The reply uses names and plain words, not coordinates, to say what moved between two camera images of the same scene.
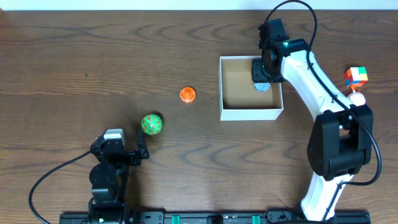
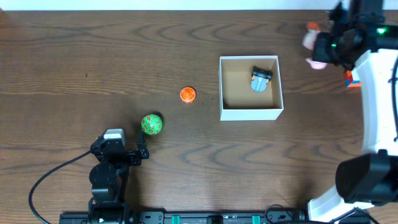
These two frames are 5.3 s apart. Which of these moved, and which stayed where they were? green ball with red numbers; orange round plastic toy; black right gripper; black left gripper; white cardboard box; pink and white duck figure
Moved: pink and white duck figure; black right gripper
Stayed: green ball with red numbers; black left gripper; white cardboard box; orange round plastic toy
